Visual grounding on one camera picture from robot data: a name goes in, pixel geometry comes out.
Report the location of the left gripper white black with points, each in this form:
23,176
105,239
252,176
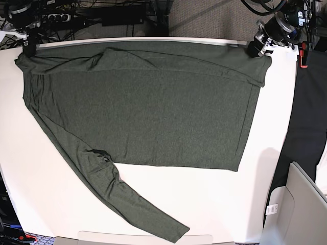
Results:
270,35

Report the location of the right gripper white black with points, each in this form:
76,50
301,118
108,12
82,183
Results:
29,39

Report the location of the dark green long-sleeve shirt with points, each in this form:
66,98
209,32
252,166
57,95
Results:
156,103

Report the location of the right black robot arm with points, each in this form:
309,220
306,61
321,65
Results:
21,20

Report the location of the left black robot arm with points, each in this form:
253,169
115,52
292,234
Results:
292,24

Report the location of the red black table clamp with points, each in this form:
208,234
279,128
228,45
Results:
303,54

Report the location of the black box under table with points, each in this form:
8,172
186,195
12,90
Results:
123,16

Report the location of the white barcode label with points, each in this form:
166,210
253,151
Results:
271,209

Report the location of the beige plastic bin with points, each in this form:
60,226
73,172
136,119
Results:
301,216

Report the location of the red clamp lower left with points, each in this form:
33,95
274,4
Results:
27,238

